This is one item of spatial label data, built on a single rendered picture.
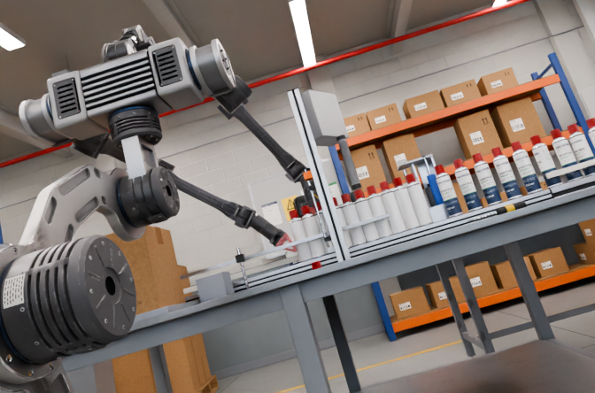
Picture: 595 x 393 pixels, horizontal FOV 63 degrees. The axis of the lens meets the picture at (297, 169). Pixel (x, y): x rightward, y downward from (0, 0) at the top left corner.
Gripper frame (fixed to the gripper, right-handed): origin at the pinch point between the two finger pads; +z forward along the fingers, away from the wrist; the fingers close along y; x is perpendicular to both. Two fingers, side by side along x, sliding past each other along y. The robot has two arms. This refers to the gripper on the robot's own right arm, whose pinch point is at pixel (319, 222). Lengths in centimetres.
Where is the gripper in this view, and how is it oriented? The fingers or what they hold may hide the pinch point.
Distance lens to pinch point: 194.3
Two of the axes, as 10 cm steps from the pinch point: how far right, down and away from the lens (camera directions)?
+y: -9.6, 2.8, 0.6
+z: 2.6, 9.4, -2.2
